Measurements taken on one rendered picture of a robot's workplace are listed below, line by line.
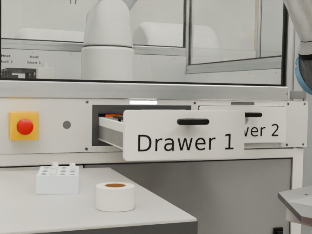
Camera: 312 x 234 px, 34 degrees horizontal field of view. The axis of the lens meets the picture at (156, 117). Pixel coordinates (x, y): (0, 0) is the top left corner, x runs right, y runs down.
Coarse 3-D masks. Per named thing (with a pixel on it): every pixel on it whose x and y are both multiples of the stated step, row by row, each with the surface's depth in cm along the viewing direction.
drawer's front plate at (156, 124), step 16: (128, 112) 111; (144, 112) 112; (160, 112) 113; (176, 112) 115; (192, 112) 116; (208, 112) 117; (224, 112) 118; (240, 112) 120; (128, 128) 111; (144, 128) 112; (160, 128) 113; (176, 128) 115; (192, 128) 116; (208, 128) 117; (224, 128) 119; (240, 128) 120; (128, 144) 111; (144, 144) 112; (160, 144) 114; (176, 144) 115; (192, 144) 116; (208, 144) 118; (224, 144) 119; (240, 144) 120; (128, 160) 111; (144, 160) 113
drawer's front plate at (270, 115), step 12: (204, 108) 150; (216, 108) 151; (228, 108) 152; (240, 108) 154; (252, 108) 155; (264, 108) 156; (276, 108) 158; (252, 120) 155; (264, 120) 157; (276, 120) 158; (252, 132) 155; (264, 132) 157; (276, 132) 158
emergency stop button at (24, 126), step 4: (20, 120) 128; (24, 120) 128; (28, 120) 128; (20, 124) 127; (24, 124) 127; (28, 124) 128; (32, 124) 129; (20, 128) 127; (24, 128) 127; (28, 128) 128; (32, 128) 129; (20, 132) 128; (24, 132) 128; (28, 132) 128
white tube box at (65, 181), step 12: (48, 168) 113; (60, 168) 113; (36, 180) 103; (48, 180) 103; (60, 180) 104; (72, 180) 104; (36, 192) 103; (48, 192) 103; (60, 192) 104; (72, 192) 104
